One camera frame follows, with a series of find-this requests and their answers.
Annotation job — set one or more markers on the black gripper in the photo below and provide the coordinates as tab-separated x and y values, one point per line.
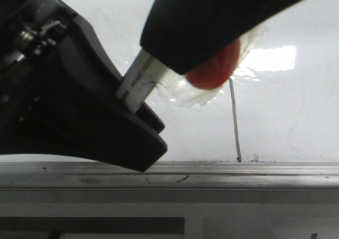
23	22

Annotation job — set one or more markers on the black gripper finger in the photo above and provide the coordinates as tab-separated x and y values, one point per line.
60	100
185	33

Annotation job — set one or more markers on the white black whiteboard marker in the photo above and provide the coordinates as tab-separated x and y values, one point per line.
197	86

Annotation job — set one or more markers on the white whiteboard with aluminium frame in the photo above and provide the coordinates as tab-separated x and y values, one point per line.
274	125

